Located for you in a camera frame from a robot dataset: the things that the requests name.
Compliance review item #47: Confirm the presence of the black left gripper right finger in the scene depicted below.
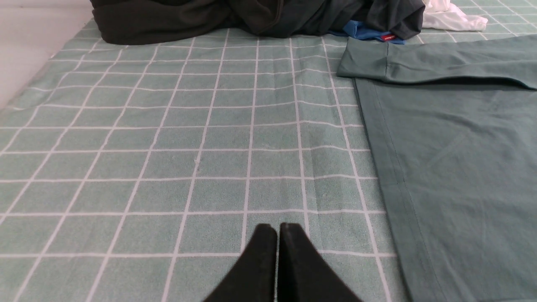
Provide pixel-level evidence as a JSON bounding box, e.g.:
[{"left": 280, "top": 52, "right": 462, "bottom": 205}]
[{"left": 277, "top": 222, "right": 361, "bottom": 302}]

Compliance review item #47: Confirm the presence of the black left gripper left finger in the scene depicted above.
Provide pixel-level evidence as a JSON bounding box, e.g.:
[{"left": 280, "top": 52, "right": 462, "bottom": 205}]
[{"left": 204, "top": 224, "right": 278, "bottom": 302}]

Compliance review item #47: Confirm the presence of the green long-sleeved shirt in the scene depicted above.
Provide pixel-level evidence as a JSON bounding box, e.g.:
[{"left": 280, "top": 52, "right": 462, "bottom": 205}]
[{"left": 337, "top": 34, "right": 537, "bottom": 302}]

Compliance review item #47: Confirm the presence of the blue garment with red tag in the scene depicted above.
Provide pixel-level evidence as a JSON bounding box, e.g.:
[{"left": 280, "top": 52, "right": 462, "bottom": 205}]
[{"left": 329, "top": 20, "right": 406, "bottom": 45}]

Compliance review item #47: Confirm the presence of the dark teal crumpled garment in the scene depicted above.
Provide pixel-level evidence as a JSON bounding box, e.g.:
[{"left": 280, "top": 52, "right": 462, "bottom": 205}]
[{"left": 243, "top": 0, "right": 425, "bottom": 39}]

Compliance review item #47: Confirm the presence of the dark olive crumpled garment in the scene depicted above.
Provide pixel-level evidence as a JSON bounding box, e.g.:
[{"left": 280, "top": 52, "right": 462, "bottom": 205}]
[{"left": 91, "top": 0, "right": 284, "bottom": 45}]

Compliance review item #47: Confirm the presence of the white crumpled garment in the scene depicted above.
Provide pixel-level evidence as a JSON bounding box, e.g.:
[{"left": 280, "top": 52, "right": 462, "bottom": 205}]
[{"left": 422, "top": 0, "right": 488, "bottom": 32}]

